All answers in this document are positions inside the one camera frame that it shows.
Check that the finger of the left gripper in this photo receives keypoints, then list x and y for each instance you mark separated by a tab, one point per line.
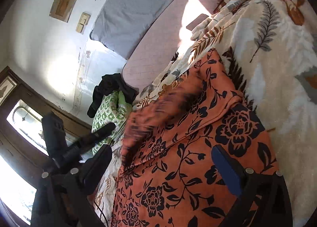
84	144

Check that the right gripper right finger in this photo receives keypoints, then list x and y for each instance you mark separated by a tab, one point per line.
261	200

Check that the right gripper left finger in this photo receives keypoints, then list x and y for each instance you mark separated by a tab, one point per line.
62	200

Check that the orange black floral blouse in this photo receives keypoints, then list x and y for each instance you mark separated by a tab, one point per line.
168	177

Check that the wooden stained glass door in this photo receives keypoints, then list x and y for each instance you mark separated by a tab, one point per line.
22	148

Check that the green white checkered pillow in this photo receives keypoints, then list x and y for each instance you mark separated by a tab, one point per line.
115	109

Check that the black garment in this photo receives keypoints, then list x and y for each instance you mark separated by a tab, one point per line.
108	85

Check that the pink quilted bed cover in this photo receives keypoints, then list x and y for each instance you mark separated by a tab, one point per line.
172	29

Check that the leaf pattern fleece blanket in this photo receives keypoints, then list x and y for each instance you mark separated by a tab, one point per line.
268	49

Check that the grey blue pillow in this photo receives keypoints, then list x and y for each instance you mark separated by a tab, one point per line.
121	24

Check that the beige wall switch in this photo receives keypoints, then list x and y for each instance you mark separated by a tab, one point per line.
82	23

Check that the beige wall picture frame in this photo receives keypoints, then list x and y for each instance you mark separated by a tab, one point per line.
61	9

